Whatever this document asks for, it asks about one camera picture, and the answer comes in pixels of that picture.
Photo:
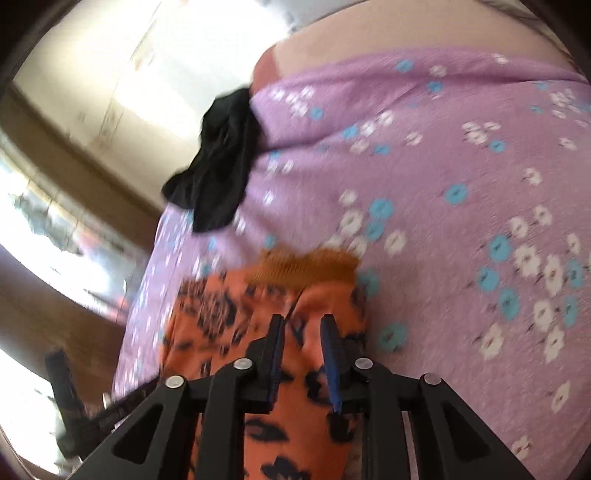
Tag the pink beige mattress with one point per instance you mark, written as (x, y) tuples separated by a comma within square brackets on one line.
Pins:
[(415, 27)]

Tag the orange black floral garment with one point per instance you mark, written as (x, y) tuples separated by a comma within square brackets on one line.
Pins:
[(231, 314)]

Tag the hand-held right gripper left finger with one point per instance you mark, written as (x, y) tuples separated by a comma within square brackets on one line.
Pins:
[(276, 355)]

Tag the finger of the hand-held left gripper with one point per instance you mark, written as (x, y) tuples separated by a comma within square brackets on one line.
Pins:
[(64, 397)]

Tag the wooden stained glass door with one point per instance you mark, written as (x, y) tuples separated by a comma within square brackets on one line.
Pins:
[(78, 157)]

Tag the purple floral bedsheet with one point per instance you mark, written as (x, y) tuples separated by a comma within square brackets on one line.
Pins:
[(415, 184)]

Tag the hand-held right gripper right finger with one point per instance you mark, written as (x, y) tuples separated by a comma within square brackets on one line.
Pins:
[(330, 360)]

